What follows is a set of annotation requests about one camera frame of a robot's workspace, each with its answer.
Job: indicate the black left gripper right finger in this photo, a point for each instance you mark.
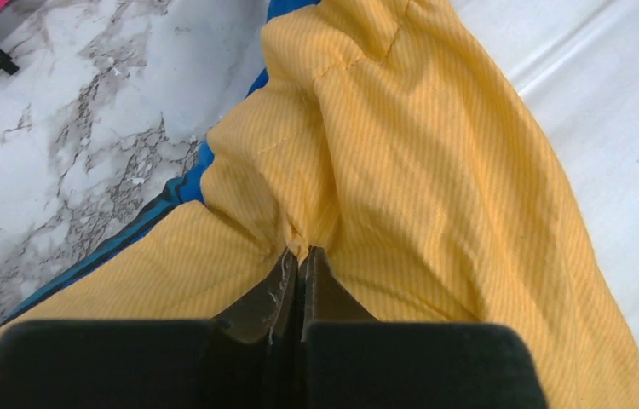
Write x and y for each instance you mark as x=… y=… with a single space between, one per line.
x=353 y=360

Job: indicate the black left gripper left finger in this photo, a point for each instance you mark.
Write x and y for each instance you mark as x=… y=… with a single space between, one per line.
x=240 y=358

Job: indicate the blue yellow Mickey pillowcase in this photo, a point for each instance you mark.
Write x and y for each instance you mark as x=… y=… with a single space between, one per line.
x=384 y=134

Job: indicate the white pillow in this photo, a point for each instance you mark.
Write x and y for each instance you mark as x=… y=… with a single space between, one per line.
x=576 y=66

